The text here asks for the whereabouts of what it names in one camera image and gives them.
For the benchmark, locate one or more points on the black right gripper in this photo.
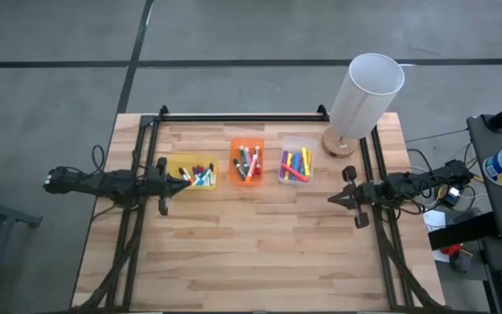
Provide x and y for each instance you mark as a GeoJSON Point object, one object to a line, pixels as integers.
{"type": "Point", "coordinates": [373, 193]}

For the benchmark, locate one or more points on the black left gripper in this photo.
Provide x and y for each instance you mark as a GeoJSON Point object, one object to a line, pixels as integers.
{"type": "Point", "coordinates": [153, 187]}

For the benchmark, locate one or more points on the red cap thin marker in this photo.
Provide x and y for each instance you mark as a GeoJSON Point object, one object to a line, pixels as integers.
{"type": "Point", "coordinates": [200, 169]}

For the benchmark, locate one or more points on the light blue cap thin marker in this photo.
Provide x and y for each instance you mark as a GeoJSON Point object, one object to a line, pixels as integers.
{"type": "Point", "coordinates": [206, 175]}

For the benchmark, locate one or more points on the black cap thin marker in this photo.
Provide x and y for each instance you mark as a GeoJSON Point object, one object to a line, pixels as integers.
{"type": "Point", "coordinates": [211, 167]}

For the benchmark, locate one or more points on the teal highlighter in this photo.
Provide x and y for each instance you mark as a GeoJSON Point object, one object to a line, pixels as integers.
{"type": "Point", "coordinates": [302, 169]}

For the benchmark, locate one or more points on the yellow highlighter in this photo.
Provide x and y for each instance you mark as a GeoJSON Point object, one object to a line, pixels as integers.
{"type": "Point", "coordinates": [305, 160]}
{"type": "Point", "coordinates": [289, 162]}

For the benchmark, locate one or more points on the red highlighter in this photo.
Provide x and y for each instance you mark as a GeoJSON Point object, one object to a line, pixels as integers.
{"type": "Point", "coordinates": [294, 172]}

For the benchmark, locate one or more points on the blue highlighter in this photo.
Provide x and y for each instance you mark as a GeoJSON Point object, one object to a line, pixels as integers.
{"type": "Point", "coordinates": [296, 162]}

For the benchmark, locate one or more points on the black cap whiteboard marker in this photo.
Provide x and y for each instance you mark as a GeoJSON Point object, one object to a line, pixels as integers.
{"type": "Point", "coordinates": [238, 168]}

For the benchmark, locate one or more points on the purple highlighter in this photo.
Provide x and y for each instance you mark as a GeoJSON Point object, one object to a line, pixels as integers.
{"type": "Point", "coordinates": [284, 163]}

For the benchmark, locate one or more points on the green cap whiteboard marker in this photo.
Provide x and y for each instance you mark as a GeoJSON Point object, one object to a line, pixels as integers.
{"type": "Point", "coordinates": [242, 156]}

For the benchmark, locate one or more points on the pink whiteboard marker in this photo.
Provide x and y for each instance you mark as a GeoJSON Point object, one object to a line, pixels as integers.
{"type": "Point", "coordinates": [248, 155]}

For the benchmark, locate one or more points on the red cap whiteboard marker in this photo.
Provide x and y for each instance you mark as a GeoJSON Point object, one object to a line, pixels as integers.
{"type": "Point", "coordinates": [257, 161]}

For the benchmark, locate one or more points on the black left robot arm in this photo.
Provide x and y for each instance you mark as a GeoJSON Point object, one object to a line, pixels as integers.
{"type": "Point", "coordinates": [103, 185]}

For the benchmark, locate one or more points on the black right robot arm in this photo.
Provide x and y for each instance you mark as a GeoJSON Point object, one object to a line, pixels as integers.
{"type": "Point", "coordinates": [429, 179]}

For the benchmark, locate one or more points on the yellow plastic bin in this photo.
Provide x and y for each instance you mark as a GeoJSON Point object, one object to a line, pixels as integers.
{"type": "Point", "coordinates": [174, 159]}

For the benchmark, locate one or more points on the orange plastic bin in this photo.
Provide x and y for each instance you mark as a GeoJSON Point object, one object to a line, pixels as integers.
{"type": "Point", "coordinates": [232, 146]}

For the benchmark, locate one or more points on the clear plastic bin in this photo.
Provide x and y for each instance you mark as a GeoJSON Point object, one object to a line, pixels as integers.
{"type": "Point", "coordinates": [294, 141]}

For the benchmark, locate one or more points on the white paper sheet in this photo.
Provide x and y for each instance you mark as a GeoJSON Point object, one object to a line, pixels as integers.
{"type": "Point", "coordinates": [434, 220]}

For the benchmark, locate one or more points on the white shade wooden base lamp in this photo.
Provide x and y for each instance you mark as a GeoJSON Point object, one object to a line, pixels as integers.
{"type": "Point", "coordinates": [366, 100]}

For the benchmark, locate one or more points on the silver blue power adapter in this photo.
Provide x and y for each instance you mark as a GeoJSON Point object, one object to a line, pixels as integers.
{"type": "Point", "coordinates": [452, 195]}

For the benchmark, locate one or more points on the small red object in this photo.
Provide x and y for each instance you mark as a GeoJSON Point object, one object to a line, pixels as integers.
{"type": "Point", "coordinates": [451, 250]}

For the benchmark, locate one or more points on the black flat bar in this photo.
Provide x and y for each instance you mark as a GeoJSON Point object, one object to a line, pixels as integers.
{"type": "Point", "coordinates": [464, 231]}

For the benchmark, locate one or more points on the grey metal stand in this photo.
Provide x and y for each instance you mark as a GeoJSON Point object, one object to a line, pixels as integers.
{"type": "Point", "coordinates": [34, 221]}

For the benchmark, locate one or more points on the black aluminium table frame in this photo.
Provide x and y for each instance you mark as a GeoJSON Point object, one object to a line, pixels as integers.
{"type": "Point", "coordinates": [233, 118]}

